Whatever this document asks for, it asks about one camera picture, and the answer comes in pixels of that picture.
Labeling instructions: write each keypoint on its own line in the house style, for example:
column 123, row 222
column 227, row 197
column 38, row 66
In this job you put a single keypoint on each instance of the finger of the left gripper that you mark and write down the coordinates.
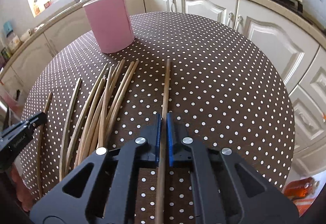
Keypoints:
column 15, row 138

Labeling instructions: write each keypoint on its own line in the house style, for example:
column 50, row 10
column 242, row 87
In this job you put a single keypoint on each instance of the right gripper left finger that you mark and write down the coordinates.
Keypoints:
column 103, row 188

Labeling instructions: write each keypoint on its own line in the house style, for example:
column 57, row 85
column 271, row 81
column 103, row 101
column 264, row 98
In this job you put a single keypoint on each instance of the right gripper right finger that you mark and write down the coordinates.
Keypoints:
column 225, row 188

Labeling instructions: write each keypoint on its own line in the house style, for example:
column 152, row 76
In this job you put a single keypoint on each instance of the dark wooden chopstick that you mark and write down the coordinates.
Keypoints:
column 160, row 186

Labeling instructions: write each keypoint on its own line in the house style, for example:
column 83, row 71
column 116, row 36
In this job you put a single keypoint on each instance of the cream kitchen cabinets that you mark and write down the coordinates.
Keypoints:
column 293, row 45

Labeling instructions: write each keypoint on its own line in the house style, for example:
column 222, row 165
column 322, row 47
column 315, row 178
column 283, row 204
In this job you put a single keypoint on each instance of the orange plastic bag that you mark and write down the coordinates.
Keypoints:
column 302, row 193

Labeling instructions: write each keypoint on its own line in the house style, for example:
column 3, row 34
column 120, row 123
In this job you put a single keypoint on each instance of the jar with teal lid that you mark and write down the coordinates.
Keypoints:
column 13, row 41

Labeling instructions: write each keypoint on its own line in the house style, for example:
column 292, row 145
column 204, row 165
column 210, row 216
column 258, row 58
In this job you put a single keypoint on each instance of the brown polka dot tablecloth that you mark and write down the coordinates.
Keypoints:
column 223, row 90

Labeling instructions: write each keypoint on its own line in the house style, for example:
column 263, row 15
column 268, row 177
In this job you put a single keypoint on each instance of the pink cylindrical utensil holder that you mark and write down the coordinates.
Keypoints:
column 110, row 23

